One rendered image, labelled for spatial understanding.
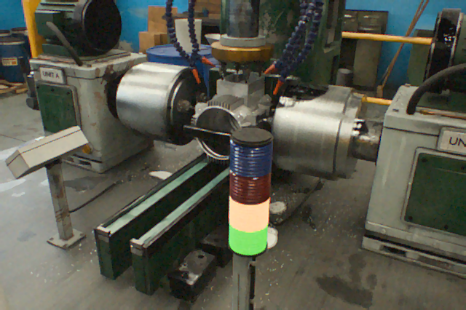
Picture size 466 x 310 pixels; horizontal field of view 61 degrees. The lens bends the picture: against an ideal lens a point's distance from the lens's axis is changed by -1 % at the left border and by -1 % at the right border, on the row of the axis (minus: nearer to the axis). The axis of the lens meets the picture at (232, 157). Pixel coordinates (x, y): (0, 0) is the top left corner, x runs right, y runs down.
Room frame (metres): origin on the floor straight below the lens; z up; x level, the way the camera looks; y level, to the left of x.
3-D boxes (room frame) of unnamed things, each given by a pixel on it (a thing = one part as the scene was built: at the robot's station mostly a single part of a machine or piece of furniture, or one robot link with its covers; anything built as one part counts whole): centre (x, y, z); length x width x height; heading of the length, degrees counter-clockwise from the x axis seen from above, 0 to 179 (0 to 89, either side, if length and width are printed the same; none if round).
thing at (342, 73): (5.46, -1.49, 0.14); 0.30 x 0.30 x 0.27
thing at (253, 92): (1.17, -0.02, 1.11); 0.12 x 0.11 x 0.07; 153
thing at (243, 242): (0.52, -0.03, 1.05); 0.06 x 0.06 x 0.04
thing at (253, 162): (0.52, -0.03, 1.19); 0.06 x 0.06 x 0.04
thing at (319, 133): (1.01, -0.26, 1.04); 0.41 x 0.25 x 0.25; 63
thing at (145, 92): (1.28, 0.27, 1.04); 0.37 x 0.25 x 0.25; 63
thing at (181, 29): (3.33, 0.38, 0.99); 0.24 x 0.22 x 0.24; 63
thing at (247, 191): (0.52, -0.03, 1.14); 0.06 x 0.06 x 0.04
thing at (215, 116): (1.14, -0.01, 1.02); 0.20 x 0.19 x 0.19; 153
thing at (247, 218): (0.52, -0.03, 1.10); 0.06 x 0.06 x 0.04
